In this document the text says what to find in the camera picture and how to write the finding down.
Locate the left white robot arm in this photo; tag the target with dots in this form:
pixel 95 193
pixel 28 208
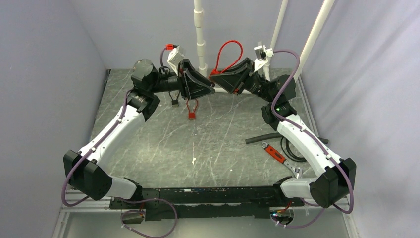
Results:
pixel 85 169

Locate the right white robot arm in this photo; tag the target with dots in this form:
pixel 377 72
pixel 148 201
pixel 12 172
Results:
pixel 335 177

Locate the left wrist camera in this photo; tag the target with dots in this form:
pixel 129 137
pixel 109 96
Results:
pixel 175 57

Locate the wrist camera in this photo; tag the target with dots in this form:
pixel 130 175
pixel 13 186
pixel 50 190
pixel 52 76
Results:
pixel 175 57
pixel 263 55

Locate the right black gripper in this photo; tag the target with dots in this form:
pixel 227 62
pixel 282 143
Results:
pixel 228 80

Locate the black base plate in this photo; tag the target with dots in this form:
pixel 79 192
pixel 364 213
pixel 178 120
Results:
pixel 208 202

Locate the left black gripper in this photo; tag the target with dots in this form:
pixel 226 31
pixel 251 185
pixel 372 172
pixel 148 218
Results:
pixel 192 85

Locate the black cable lock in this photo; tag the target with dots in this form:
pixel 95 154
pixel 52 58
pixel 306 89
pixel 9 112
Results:
pixel 174 100

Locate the red handled tool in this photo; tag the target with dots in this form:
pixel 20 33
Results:
pixel 296 171

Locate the red cable lock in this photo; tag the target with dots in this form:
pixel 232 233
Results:
pixel 228 55
pixel 192 106

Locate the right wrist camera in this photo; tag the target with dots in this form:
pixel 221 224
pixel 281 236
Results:
pixel 263 55

